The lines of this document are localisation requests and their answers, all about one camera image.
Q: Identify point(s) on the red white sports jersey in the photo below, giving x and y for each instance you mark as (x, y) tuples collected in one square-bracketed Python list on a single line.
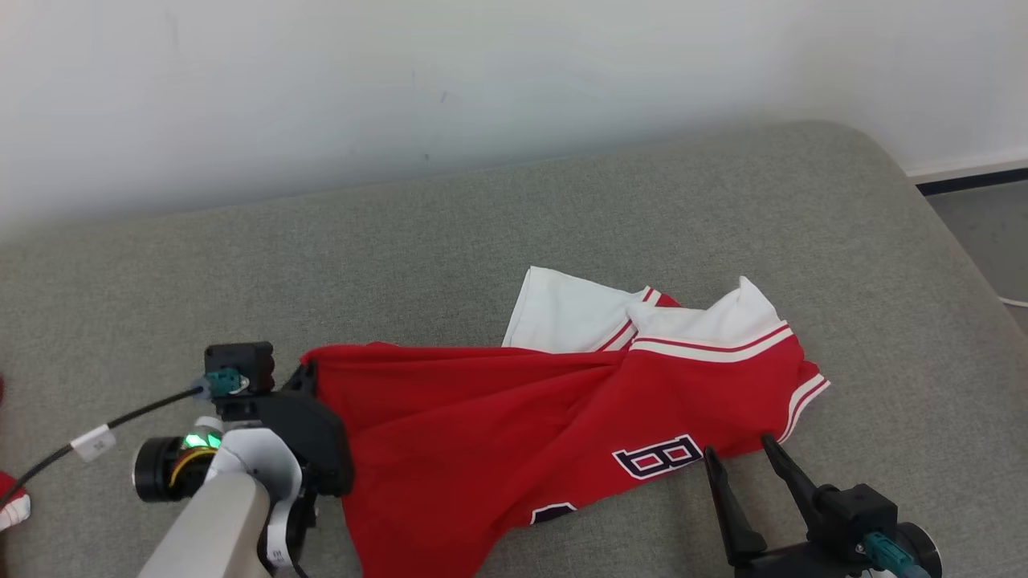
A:
[(482, 417)]

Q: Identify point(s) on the red white sports shorts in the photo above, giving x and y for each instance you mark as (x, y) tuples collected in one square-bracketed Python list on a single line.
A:
[(12, 502)]

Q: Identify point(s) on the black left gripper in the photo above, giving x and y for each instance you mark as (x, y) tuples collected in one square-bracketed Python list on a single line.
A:
[(317, 445)]

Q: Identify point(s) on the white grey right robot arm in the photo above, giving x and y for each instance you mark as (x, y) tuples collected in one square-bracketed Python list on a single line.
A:
[(923, 546)]

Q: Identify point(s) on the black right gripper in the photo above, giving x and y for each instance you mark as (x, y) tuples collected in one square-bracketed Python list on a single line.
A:
[(803, 562)]

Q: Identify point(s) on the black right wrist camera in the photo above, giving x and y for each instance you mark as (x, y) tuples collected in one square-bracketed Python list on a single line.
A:
[(855, 510)]

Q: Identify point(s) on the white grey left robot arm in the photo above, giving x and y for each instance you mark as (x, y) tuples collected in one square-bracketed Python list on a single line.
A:
[(217, 522)]

